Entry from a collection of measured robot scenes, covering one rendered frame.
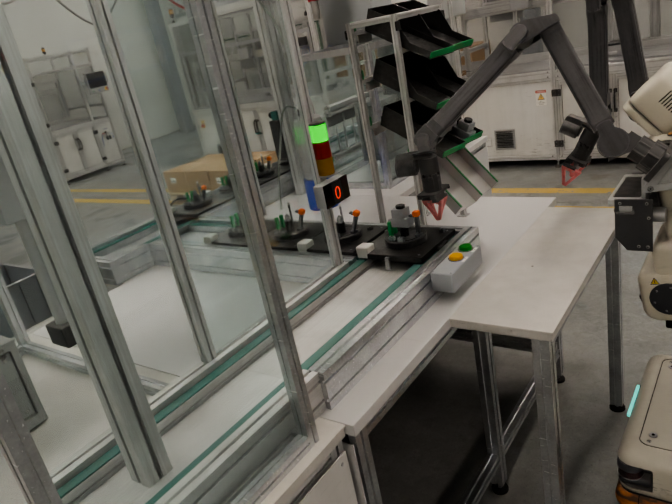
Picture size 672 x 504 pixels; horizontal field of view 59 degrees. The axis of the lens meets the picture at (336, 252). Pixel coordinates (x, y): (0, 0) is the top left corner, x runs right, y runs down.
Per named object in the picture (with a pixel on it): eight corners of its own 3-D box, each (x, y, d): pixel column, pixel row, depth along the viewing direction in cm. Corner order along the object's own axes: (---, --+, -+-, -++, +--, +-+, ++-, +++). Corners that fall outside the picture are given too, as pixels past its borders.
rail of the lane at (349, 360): (481, 254, 200) (478, 224, 196) (331, 410, 136) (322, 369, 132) (466, 253, 203) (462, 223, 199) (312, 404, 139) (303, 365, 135)
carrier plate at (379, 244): (455, 234, 197) (455, 228, 196) (422, 264, 180) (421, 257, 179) (393, 231, 211) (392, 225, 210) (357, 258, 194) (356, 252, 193)
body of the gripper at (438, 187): (417, 201, 180) (412, 178, 177) (431, 190, 187) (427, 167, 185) (436, 200, 176) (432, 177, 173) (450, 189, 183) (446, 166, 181)
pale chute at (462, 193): (476, 202, 211) (483, 194, 208) (455, 214, 203) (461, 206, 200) (424, 147, 218) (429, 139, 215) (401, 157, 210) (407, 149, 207)
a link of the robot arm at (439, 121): (532, 32, 157) (536, 40, 167) (517, 18, 158) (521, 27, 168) (421, 152, 173) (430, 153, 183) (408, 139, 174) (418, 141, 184)
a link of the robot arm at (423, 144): (427, 131, 172) (434, 133, 180) (389, 137, 177) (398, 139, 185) (431, 172, 173) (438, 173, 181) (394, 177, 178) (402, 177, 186)
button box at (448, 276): (482, 263, 184) (480, 244, 182) (454, 293, 169) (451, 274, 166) (461, 261, 188) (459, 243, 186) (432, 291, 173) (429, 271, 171)
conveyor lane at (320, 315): (458, 258, 200) (455, 231, 197) (310, 404, 139) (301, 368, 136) (386, 253, 217) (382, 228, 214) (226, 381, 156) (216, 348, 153)
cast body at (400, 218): (415, 223, 192) (411, 202, 190) (408, 228, 189) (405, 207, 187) (392, 222, 197) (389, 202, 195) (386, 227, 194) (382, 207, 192)
